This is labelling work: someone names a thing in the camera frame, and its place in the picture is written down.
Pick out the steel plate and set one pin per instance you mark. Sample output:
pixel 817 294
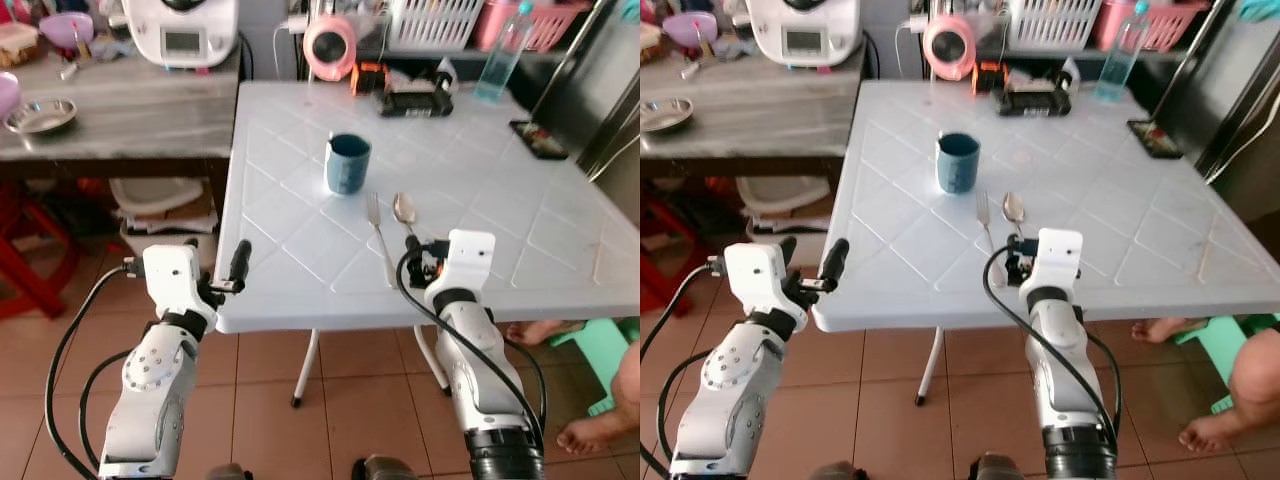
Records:
pixel 665 115
pixel 40 118

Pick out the pink round appliance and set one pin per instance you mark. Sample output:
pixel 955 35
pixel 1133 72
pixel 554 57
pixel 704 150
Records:
pixel 948 48
pixel 328 48

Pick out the white kitchen machine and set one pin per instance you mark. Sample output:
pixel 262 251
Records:
pixel 180 25
pixel 800 20

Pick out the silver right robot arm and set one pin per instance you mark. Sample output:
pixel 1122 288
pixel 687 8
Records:
pixel 1065 380
pixel 480 380

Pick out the steel fork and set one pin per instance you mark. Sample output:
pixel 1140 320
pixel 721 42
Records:
pixel 374 215
pixel 984 212

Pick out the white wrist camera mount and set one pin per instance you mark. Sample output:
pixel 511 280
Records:
pixel 760 275
pixel 1058 255
pixel 468 260
pixel 170 275

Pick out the blue cup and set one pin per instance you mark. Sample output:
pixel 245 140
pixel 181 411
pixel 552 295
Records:
pixel 348 170
pixel 958 168

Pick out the white plastic basket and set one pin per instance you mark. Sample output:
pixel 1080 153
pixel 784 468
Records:
pixel 1050 22
pixel 430 25

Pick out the clear food container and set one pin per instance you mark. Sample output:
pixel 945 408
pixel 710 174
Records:
pixel 650 42
pixel 15 42

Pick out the dark grey refrigerator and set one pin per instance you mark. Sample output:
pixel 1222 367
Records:
pixel 600 80
pixel 1230 90

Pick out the red stool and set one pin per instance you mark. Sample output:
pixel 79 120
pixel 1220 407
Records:
pixel 18 212
pixel 660 215

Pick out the black box device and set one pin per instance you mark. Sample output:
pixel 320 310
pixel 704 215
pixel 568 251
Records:
pixel 412 100
pixel 1035 100

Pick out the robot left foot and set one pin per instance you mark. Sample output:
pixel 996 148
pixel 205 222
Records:
pixel 228 472
pixel 832 472

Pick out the steel spoon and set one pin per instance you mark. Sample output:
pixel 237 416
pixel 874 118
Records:
pixel 1013 208
pixel 404 208

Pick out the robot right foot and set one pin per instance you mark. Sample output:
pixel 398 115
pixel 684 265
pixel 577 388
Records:
pixel 385 470
pixel 995 470

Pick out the purple plastic bowl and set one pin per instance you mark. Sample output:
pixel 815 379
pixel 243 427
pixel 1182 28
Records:
pixel 65 30
pixel 6 95
pixel 690 28

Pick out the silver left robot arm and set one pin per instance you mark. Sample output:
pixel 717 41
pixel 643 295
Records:
pixel 735 385
pixel 150 390

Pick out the black rectangular tray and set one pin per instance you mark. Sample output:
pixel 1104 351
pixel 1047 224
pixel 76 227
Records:
pixel 538 140
pixel 1155 138

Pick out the person bare foot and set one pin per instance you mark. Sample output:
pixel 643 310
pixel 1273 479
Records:
pixel 1165 330
pixel 545 332

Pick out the person bare leg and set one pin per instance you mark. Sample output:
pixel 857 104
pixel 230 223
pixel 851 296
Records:
pixel 625 390
pixel 1255 385

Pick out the pink plastic basket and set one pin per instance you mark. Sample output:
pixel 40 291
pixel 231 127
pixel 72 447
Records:
pixel 555 25
pixel 1170 28

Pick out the green plastic stool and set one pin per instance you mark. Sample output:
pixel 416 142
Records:
pixel 600 350
pixel 1225 345

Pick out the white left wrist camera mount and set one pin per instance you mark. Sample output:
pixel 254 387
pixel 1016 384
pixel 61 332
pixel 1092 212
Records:
pixel 760 275
pixel 170 275

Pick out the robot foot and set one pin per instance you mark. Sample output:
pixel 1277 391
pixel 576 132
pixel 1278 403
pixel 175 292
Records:
pixel 385 470
pixel 228 472
pixel 995 470
pixel 832 472

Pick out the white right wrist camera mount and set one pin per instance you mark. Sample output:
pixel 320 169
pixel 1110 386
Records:
pixel 1058 255
pixel 468 260

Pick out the clear blue water bottle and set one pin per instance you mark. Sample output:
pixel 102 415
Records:
pixel 1120 60
pixel 500 60

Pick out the orange black small device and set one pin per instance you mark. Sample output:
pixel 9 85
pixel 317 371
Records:
pixel 368 78
pixel 989 78

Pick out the grey marble counter table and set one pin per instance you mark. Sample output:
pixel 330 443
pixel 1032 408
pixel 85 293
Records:
pixel 760 105
pixel 130 110

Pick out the white plastic folding table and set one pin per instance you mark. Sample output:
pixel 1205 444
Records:
pixel 480 200
pixel 1100 220

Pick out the white plastic bin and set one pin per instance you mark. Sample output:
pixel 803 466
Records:
pixel 775 195
pixel 150 195

